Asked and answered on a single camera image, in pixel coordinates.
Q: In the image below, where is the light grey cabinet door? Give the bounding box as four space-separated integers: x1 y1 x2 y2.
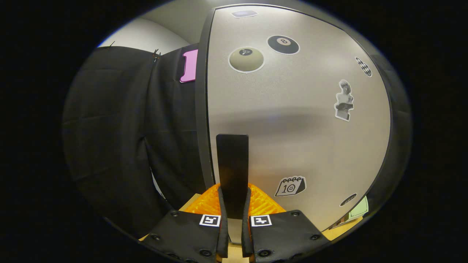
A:
207 4 392 232

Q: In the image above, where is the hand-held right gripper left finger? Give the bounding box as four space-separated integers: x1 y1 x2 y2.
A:
141 184 229 263

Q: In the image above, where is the black door handle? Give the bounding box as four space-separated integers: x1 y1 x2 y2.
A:
216 134 250 220

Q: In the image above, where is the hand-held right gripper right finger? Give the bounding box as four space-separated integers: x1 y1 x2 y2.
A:
241 184 331 263

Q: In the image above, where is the black backdrop cloth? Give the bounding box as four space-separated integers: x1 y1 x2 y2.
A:
62 46 207 238

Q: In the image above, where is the pale green notebook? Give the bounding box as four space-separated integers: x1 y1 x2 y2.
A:
347 196 369 220

